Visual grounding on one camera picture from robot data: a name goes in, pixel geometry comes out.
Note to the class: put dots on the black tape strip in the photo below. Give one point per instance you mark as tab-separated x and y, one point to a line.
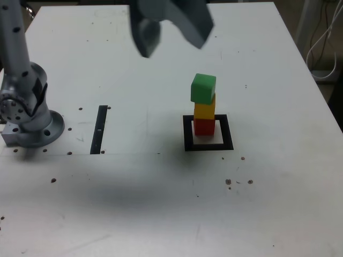
97	139

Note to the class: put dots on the red cube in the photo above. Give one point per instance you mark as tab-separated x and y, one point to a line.
204	127

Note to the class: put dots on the white metal post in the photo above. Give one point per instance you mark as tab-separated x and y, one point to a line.
305	21

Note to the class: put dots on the green cube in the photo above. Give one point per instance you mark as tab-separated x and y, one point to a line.
203	88

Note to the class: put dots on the yellow cube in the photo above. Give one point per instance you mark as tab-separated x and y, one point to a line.
205	111

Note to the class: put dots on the grey flat box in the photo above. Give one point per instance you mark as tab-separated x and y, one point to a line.
325	72

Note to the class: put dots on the black tape square outline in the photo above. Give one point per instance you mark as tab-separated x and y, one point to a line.
188	136

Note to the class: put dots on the chrome metal tube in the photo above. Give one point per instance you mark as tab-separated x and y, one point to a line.
30	10

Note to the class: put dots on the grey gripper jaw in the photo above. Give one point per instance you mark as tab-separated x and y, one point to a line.
193	24

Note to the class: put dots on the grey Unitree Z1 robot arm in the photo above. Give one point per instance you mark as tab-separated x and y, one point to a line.
16	53

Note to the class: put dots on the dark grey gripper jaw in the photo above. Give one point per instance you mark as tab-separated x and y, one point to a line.
144	40

